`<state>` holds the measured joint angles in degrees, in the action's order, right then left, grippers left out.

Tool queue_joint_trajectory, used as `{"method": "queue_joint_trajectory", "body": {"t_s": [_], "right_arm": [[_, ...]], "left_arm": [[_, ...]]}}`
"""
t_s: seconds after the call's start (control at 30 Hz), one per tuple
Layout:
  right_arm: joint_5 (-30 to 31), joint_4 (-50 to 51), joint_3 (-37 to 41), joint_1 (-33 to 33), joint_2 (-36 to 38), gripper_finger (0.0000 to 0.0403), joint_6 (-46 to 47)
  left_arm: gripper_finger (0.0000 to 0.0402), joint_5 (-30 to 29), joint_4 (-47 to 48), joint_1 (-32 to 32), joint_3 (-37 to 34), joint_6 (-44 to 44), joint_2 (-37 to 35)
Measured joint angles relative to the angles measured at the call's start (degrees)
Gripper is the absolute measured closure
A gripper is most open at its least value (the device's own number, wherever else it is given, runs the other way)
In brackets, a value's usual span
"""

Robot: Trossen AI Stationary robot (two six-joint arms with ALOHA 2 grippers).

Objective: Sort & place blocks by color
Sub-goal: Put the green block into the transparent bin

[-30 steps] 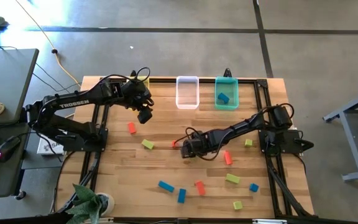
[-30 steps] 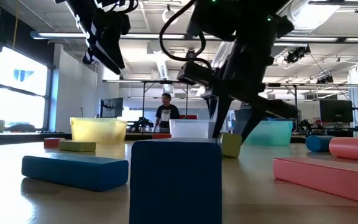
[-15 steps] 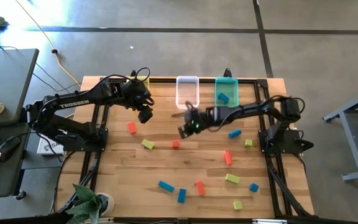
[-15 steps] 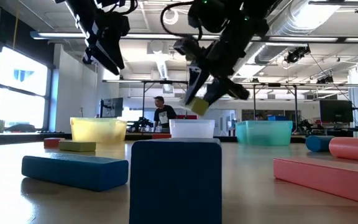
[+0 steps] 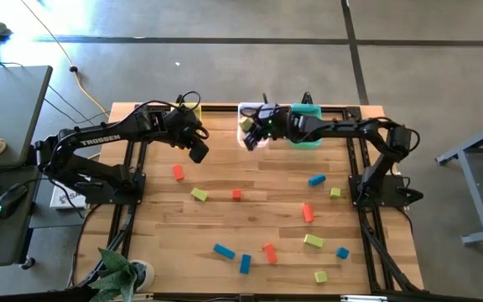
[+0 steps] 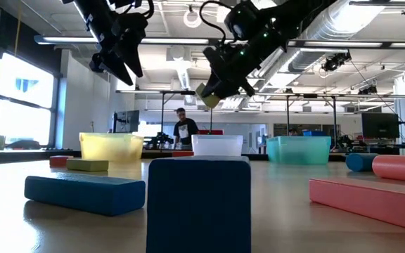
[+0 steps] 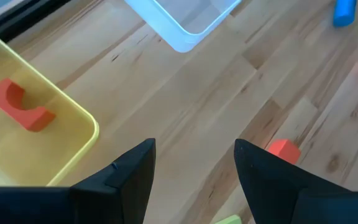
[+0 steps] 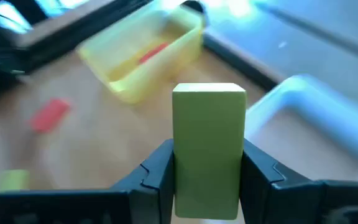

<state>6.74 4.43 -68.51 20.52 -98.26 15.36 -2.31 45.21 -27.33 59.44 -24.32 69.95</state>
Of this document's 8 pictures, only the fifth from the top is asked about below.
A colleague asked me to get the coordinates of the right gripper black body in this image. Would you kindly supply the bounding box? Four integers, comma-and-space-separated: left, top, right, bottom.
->
262, 107, 295, 140

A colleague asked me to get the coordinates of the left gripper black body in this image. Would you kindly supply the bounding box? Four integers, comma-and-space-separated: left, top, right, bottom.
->
164, 107, 204, 150

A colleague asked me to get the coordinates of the blue cylinder block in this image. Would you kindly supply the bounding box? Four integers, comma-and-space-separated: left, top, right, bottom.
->
307, 173, 327, 188

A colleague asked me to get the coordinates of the red cylinder block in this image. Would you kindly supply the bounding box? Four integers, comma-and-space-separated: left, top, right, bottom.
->
301, 203, 315, 224

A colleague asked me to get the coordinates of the clear plastic bin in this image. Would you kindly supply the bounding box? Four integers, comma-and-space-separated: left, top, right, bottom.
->
236, 102, 270, 148

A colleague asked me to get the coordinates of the yellow plastic bin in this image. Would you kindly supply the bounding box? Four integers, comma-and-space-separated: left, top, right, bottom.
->
169, 102, 204, 150

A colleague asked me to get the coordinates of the teal plastic bin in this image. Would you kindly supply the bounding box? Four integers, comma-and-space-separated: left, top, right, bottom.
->
289, 103, 324, 149

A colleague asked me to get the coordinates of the white plant pot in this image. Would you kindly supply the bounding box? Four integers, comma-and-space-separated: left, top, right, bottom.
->
134, 259, 156, 293

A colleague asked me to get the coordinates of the white printed box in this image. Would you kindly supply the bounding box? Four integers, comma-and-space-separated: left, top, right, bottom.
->
49, 180, 90, 210

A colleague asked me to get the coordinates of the green potted plant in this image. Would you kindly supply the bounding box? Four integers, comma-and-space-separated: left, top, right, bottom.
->
88, 247, 146, 302

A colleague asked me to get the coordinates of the gray desk top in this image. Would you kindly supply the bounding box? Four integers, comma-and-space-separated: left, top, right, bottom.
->
0, 65, 54, 171

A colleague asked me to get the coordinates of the black computer mouse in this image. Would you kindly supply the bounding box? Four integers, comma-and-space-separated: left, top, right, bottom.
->
0, 182, 29, 221

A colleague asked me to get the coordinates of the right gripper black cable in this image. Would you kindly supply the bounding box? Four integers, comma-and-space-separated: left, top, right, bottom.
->
239, 92, 270, 120

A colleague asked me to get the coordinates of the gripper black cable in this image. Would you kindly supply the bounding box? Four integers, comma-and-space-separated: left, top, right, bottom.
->
239, 92, 270, 120
115, 90, 210, 142

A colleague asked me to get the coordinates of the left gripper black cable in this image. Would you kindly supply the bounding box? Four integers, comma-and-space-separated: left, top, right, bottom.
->
115, 90, 210, 142

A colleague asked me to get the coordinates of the black aluminium table frame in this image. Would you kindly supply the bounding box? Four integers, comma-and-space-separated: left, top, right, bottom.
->
67, 103, 425, 302

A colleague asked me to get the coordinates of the yellow floor cable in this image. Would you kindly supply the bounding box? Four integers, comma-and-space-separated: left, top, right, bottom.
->
18, 0, 112, 119

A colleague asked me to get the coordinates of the thin black floor cable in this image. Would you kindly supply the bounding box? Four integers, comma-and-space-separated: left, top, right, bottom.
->
42, 83, 111, 135

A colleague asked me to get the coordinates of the silver metal bracket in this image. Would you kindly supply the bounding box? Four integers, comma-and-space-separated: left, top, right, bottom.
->
340, 294, 388, 302

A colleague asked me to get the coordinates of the gray metal table frame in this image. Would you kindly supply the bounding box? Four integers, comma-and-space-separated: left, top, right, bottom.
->
434, 115, 483, 247

